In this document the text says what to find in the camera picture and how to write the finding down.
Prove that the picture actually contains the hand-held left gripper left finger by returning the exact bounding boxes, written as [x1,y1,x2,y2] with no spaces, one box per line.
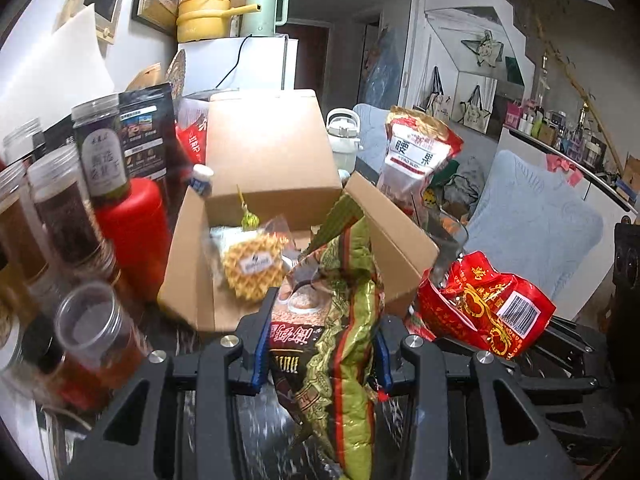
[65,287,278,480]

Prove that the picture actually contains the black lid jar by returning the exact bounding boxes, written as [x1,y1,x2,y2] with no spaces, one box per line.
[19,314,67,377]

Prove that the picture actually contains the clear jar reddish contents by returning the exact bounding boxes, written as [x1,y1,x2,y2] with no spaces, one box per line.
[54,281,152,403]

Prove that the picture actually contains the purple label clear jar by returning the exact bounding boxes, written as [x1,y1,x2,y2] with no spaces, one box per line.
[71,95,132,207]

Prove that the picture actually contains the green red snack bag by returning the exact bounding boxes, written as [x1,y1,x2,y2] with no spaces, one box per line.
[267,195,386,480]

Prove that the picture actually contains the red gold nut bag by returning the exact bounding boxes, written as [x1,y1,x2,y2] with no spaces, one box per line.
[376,106,465,213]

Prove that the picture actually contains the white tote bag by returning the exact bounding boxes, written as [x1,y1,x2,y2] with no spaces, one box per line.
[459,85,497,134]
[425,66,454,122]

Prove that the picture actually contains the black power cable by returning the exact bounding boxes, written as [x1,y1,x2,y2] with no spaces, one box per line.
[215,35,257,92]

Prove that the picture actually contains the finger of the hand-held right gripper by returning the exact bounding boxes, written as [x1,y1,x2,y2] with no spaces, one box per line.
[515,342,598,392]
[542,317,581,333]

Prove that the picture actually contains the grey-blue cushion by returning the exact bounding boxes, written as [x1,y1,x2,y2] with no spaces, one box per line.
[352,103,392,162]
[464,150,604,313]

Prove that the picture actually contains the red plastic canister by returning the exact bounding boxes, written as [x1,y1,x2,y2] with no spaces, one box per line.
[95,177,173,302]

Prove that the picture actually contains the small white blue bottle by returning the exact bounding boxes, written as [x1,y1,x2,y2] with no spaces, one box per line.
[189,164,215,197]

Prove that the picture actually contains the tan paper fan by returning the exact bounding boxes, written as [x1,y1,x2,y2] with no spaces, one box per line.
[126,62,164,92]

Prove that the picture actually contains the black stand-up pouch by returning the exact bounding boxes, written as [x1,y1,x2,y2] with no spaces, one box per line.
[117,82,177,187]

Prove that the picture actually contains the white refrigerator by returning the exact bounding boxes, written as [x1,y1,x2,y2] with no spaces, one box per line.
[177,35,299,99]

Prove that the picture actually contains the brown cardboard box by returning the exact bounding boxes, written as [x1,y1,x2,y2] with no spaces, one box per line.
[157,89,441,333]

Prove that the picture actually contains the white water jug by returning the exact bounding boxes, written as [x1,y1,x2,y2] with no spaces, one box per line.
[326,107,365,172]

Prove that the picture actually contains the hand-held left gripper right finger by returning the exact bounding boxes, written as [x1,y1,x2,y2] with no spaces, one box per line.
[376,317,576,480]

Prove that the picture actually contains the round woven mat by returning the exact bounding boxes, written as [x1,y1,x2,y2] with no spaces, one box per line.
[165,52,189,99]

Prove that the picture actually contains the row of small bottles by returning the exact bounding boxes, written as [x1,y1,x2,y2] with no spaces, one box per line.
[505,100,627,172]

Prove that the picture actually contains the pink ribbon bow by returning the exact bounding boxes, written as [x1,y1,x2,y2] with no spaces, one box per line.
[546,154,584,187]

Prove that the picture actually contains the clear waffle packet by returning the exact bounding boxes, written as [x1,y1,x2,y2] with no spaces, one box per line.
[220,185,297,304]

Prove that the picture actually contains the white foam board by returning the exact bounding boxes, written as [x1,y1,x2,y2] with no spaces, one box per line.
[0,4,116,161]

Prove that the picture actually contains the dark box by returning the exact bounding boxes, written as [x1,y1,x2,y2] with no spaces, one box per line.
[613,216,640,356]

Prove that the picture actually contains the red gold patterned bag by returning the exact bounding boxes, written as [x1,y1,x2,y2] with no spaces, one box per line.
[417,252,557,361]

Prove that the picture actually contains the white paper leaflet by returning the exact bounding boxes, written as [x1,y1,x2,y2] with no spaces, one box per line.
[177,97,212,127]

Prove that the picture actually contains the pale green electric kettle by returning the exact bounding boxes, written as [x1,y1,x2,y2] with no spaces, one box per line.
[241,0,290,39]

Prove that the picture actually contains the yellow pot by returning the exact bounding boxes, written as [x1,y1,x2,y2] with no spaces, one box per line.
[176,0,262,44]

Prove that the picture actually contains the grey crumpled cloth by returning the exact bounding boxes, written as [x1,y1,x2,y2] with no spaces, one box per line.
[440,157,487,207]

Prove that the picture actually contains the white intercom monitor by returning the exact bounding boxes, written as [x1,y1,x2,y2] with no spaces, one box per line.
[55,0,125,47]

